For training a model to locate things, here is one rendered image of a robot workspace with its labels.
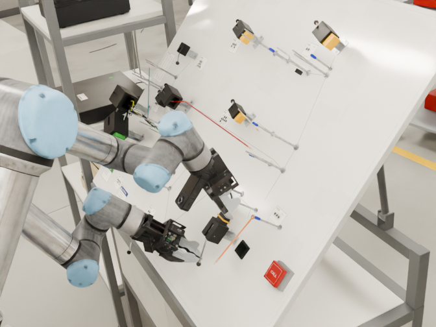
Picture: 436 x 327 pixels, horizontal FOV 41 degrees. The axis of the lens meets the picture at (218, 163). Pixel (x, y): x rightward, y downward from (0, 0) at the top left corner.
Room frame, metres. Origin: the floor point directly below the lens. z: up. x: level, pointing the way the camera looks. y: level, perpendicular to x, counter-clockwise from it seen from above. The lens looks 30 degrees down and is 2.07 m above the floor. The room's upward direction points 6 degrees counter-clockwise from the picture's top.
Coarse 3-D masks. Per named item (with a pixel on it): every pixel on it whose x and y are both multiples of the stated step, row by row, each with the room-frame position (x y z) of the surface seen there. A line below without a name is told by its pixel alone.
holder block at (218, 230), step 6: (210, 222) 1.32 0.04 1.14; (216, 222) 1.30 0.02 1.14; (204, 228) 1.32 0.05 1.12; (216, 228) 1.29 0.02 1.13; (222, 228) 1.30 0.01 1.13; (228, 228) 1.30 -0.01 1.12; (204, 234) 1.30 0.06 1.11; (210, 234) 1.29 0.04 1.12; (216, 234) 1.29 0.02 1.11; (222, 234) 1.30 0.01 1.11; (210, 240) 1.28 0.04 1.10; (216, 240) 1.29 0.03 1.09
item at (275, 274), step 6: (276, 264) 1.13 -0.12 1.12; (270, 270) 1.13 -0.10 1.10; (276, 270) 1.12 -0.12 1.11; (282, 270) 1.11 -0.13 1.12; (264, 276) 1.13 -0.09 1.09; (270, 276) 1.12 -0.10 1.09; (276, 276) 1.11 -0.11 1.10; (282, 276) 1.10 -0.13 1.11; (270, 282) 1.11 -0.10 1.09; (276, 282) 1.10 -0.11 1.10
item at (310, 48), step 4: (308, 44) 1.64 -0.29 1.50; (312, 44) 1.62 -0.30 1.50; (304, 48) 1.64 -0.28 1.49; (308, 48) 1.62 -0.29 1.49; (312, 48) 1.61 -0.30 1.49; (316, 48) 1.60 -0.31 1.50; (304, 52) 1.63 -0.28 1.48; (308, 52) 1.61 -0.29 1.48; (312, 52) 1.60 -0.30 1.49; (304, 56) 1.61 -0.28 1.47; (308, 56) 1.60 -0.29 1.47; (308, 60) 1.59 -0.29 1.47
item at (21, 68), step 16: (32, 0) 4.25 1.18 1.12; (0, 32) 4.67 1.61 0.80; (16, 32) 4.62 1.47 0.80; (0, 48) 4.25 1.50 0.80; (16, 48) 4.21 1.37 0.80; (0, 64) 4.11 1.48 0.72; (16, 64) 4.17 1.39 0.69; (32, 64) 4.23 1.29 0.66; (48, 64) 4.25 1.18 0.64; (32, 80) 4.21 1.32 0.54; (48, 80) 4.23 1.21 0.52
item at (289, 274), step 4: (280, 264) 1.15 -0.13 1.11; (284, 264) 1.15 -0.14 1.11; (284, 268) 1.13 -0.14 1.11; (288, 268) 1.13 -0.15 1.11; (288, 272) 1.11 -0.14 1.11; (292, 272) 1.11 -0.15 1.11; (284, 276) 1.11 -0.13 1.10; (288, 276) 1.11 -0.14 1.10; (292, 276) 1.11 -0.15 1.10; (284, 280) 1.10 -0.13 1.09; (288, 280) 1.11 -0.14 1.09; (280, 284) 1.10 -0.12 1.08; (284, 284) 1.10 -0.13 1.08; (276, 288) 1.10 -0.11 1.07; (280, 288) 1.10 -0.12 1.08; (284, 288) 1.10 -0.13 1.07
